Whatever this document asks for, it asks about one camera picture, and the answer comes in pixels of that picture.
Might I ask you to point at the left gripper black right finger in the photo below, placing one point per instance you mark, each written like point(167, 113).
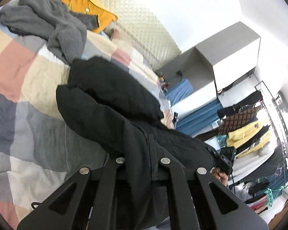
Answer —
point(196, 200)

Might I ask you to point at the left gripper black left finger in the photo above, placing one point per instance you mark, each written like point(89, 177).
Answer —
point(85, 201)

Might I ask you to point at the black puffer jacket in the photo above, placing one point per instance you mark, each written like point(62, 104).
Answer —
point(103, 103)

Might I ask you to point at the metal clothes rack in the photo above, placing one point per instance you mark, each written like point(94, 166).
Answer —
point(277, 109)

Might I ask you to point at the person right hand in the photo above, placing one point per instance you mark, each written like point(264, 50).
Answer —
point(220, 176)

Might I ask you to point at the yellow hanging jacket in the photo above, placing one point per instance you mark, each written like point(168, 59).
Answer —
point(249, 138)

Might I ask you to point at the plaid hanging shirt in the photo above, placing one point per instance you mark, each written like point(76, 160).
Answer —
point(238, 120)

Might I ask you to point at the blue curtain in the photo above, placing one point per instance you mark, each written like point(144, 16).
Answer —
point(198, 120)

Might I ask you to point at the patchwork colour-block duvet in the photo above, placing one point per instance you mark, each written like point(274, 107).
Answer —
point(38, 151)

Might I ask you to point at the grey white shelf unit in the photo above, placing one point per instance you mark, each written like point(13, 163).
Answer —
point(224, 59)

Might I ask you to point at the cream quilted headboard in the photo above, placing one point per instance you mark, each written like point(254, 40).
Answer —
point(144, 30)

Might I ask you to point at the grey fleece jacket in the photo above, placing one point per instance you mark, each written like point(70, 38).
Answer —
point(64, 30)

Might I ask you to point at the yellow cushion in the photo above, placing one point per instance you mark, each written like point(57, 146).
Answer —
point(93, 7)

